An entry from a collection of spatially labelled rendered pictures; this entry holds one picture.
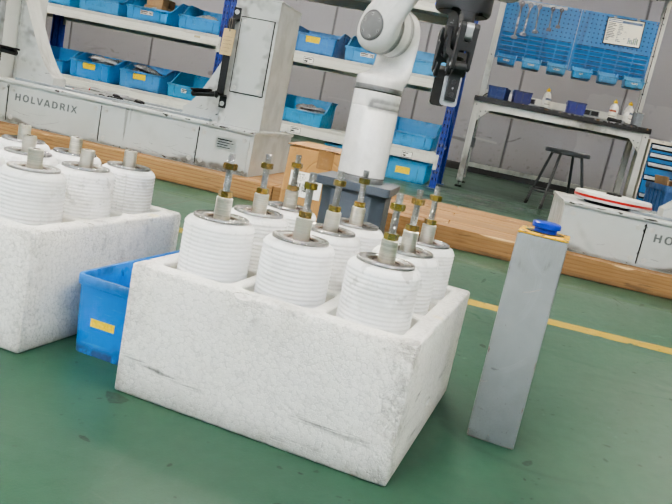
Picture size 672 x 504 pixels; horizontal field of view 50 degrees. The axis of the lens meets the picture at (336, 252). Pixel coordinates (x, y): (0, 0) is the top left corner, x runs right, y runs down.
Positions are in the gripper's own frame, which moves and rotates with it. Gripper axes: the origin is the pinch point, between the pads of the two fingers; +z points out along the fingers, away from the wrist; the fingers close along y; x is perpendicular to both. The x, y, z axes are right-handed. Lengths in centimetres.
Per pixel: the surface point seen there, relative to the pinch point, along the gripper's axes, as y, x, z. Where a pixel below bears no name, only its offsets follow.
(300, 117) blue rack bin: -470, -4, 16
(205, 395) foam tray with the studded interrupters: 11, -24, 43
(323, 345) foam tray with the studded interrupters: 16.4, -11.1, 32.2
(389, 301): 15.4, -4.2, 25.6
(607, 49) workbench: -532, 246, -91
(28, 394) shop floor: 10, -46, 47
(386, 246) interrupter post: 11.7, -5.3, 19.7
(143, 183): -30, -42, 24
